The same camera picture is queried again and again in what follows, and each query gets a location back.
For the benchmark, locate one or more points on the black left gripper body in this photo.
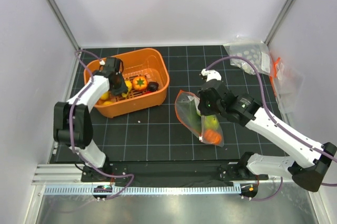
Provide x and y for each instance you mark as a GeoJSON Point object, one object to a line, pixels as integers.
{"type": "Point", "coordinates": [120, 88]}

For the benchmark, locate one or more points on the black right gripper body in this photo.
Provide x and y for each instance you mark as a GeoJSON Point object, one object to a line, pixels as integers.
{"type": "Point", "coordinates": [206, 108]}

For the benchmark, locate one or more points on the green toy apple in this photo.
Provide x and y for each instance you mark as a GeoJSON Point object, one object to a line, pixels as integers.
{"type": "Point", "coordinates": [211, 122]}

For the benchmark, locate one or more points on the clear orange-zip bag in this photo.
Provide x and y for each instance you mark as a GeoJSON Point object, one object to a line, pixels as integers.
{"type": "Point", "coordinates": [185, 109]}

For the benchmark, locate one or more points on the orange toy persimmon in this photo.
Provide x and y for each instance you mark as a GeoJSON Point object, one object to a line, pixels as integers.
{"type": "Point", "coordinates": [140, 83]}

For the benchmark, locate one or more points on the orange plastic basket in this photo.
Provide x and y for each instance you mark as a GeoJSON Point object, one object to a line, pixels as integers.
{"type": "Point", "coordinates": [148, 63]}

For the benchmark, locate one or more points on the dark purple toy fruit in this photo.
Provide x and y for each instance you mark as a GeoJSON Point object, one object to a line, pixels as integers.
{"type": "Point", "coordinates": [152, 86]}

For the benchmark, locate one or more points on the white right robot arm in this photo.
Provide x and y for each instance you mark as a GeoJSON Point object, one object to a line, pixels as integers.
{"type": "Point", "coordinates": [307, 161]}

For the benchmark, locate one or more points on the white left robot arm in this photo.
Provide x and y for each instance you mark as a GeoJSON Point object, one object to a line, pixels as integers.
{"type": "Point", "coordinates": [72, 124]}

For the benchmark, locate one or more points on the bag of white pieces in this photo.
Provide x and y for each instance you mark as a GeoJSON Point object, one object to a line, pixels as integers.
{"type": "Point", "coordinates": [255, 51]}

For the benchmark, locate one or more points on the spare clear orange-zip bags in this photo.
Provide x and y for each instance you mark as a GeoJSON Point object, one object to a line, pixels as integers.
{"type": "Point", "coordinates": [286, 83]}

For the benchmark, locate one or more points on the yellow toy mango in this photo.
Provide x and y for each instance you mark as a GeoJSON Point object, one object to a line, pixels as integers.
{"type": "Point", "coordinates": [107, 103]}

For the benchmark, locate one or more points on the black grid cutting mat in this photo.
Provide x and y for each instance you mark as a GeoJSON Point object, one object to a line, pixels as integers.
{"type": "Point", "coordinates": [164, 107]}

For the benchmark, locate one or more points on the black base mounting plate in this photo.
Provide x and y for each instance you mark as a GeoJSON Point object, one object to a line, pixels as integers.
{"type": "Point", "coordinates": [184, 174]}

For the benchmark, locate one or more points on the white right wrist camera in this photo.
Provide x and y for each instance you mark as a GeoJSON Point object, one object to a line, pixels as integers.
{"type": "Point", "coordinates": [208, 75]}

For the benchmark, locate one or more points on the white slotted cable duct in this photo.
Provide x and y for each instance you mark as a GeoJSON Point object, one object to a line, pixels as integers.
{"type": "Point", "coordinates": [100, 190]}

